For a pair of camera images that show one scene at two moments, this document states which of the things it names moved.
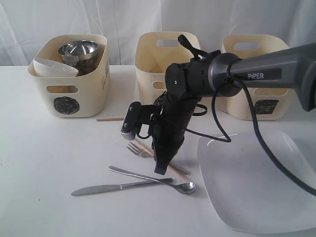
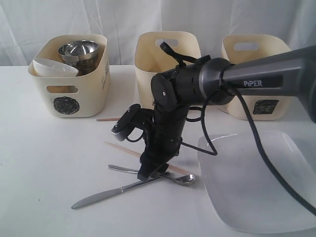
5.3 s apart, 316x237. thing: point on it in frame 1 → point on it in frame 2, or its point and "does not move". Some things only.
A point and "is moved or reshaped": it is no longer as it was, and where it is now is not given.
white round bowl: x=43 y=67 does not move
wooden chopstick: x=147 y=151 is moved or reshaped
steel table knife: x=93 y=189 → x=112 y=192
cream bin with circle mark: x=87 y=96 does not move
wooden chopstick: x=110 y=119 does not move
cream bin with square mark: x=274 y=103 does not move
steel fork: x=137 y=150 → x=167 y=174
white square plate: x=251 y=188 does not move
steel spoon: x=185 y=187 → x=184 y=179
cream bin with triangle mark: x=153 y=52 does not move
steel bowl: x=81 y=54 does not move
